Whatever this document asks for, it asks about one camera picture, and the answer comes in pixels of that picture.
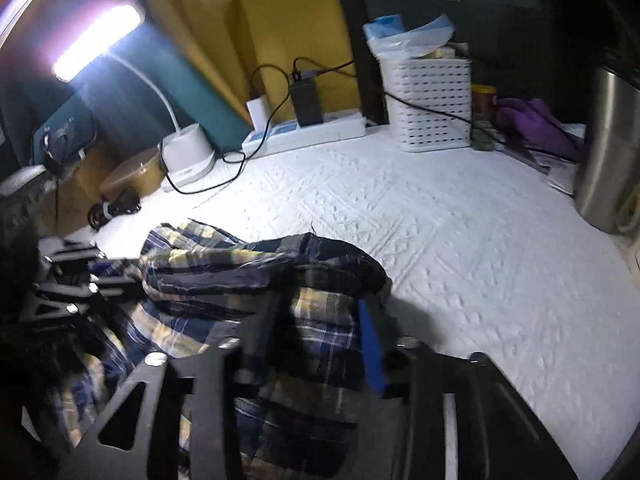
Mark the blue tissue pack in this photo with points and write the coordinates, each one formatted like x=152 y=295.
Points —
x=388 y=39

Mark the white textured tablecloth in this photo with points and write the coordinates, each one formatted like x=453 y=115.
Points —
x=484 y=256

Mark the yellow curtain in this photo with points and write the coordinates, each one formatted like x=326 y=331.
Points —
x=238 y=45

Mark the white desk lamp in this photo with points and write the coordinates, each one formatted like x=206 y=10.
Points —
x=134 y=80

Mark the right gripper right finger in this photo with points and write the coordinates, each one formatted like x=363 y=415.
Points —
x=457 y=418

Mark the white power strip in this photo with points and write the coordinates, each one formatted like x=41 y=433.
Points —
x=290 y=136

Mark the white charger plug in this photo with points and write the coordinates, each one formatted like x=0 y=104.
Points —
x=260 y=111

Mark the small orange jar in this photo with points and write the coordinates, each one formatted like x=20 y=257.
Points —
x=484 y=100

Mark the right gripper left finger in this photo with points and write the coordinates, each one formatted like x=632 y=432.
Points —
x=136 y=435

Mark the brown round container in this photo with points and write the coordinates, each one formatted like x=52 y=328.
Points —
x=142 y=172

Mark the stainless steel tumbler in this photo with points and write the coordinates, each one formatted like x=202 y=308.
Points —
x=609 y=169

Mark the purple plush toy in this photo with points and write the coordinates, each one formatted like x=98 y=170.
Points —
x=532 y=120

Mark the black power adapter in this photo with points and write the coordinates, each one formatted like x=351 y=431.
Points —
x=306 y=103

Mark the white perforated basket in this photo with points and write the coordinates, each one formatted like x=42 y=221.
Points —
x=428 y=103

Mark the blue plaid pants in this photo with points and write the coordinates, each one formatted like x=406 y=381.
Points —
x=198 y=282

